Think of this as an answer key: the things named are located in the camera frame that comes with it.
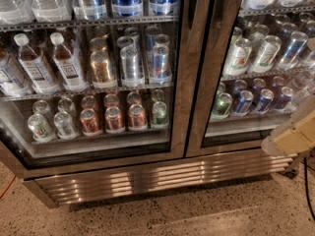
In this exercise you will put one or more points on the tan gripper block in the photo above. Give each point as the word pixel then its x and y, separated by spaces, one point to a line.
pixel 292 136

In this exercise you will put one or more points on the glass fridge door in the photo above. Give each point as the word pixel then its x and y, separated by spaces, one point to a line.
pixel 88 84
pixel 291 77

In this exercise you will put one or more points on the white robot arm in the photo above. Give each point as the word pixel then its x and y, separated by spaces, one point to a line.
pixel 306 109

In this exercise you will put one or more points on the blue can right door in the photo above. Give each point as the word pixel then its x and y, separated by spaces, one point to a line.
pixel 243 103

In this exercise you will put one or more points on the green can right door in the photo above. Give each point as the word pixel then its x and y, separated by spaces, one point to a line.
pixel 222 105

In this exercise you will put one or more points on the green can door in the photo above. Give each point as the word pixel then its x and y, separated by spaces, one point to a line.
pixel 222 105
pixel 159 115

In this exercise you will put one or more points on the green can left door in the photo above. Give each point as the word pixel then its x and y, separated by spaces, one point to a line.
pixel 159 115

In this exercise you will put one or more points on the steel fridge base grille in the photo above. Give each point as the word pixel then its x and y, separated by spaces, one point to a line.
pixel 67 189

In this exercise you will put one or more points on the white can orange label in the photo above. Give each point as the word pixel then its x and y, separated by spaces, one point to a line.
pixel 237 56

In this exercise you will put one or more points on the blue silver can front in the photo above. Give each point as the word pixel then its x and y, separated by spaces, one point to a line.
pixel 160 72

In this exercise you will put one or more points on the red can right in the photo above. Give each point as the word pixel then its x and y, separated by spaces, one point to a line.
pixel 137 117

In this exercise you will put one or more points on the red can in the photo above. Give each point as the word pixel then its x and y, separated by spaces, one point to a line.
pixel 137 117
pixel 113 120
pixel 90 122

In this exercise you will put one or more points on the red can middle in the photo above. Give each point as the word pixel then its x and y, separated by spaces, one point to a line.
pixel 113 120

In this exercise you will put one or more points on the red can left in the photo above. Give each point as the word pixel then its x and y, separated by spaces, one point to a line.
pixel 90 122

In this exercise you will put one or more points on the gold can front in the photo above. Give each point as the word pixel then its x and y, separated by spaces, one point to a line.
pixel 104 75

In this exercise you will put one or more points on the tea bottle white cap right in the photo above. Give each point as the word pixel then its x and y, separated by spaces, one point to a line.
pixel 68 63

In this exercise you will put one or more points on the tea bottle white cap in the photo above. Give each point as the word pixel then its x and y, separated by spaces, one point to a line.
pixel 36 65
pixel 68 63

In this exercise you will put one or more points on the silver can bottom left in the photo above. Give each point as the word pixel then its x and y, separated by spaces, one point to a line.
pixel 41 129

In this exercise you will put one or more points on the tea bottle white cap left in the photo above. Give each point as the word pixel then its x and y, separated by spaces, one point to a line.
pixel 36 65

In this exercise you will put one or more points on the clear water bottle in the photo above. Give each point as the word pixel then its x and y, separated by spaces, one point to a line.
pixel 51 11

